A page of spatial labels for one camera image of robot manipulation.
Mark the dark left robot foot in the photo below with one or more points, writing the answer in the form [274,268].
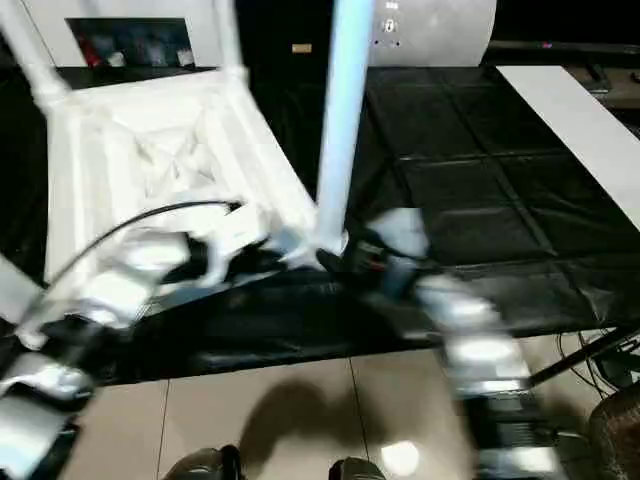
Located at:
[205,467]

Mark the black metal stand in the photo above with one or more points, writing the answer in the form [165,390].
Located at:
[575,356]

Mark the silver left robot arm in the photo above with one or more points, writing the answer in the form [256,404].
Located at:
[115,295]

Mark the black furniture with yellow label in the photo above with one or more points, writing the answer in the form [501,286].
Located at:
[280,30]

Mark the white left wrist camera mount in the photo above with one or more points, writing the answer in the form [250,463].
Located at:
[235,235]

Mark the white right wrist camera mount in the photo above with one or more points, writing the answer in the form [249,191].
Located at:
[405,230]

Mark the dark right robot foot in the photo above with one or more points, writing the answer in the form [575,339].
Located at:
[360,470]

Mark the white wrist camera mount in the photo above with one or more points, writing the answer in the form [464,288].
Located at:
[235,235]
[405,230]

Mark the white plastic table top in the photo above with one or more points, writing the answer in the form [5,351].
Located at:
[125,150]

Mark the white glass-door cabinet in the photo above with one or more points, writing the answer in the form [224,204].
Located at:
[197,30]

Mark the black work mat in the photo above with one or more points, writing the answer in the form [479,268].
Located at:
[475,175]

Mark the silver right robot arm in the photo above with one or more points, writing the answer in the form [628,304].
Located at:
[475,345]

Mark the white plastic table leg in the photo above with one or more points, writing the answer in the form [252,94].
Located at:
[17,285]
[227,35]
[345,125]
[35,65]

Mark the white flat board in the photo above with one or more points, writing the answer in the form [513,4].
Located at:
[565,115]

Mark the brown furry object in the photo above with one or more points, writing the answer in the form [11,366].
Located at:
[617,435]

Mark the small white cup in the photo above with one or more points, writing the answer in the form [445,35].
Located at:
[185,56]
[116,59]

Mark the dark robot foot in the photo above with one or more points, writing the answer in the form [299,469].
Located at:
[205,467]
[360,470]

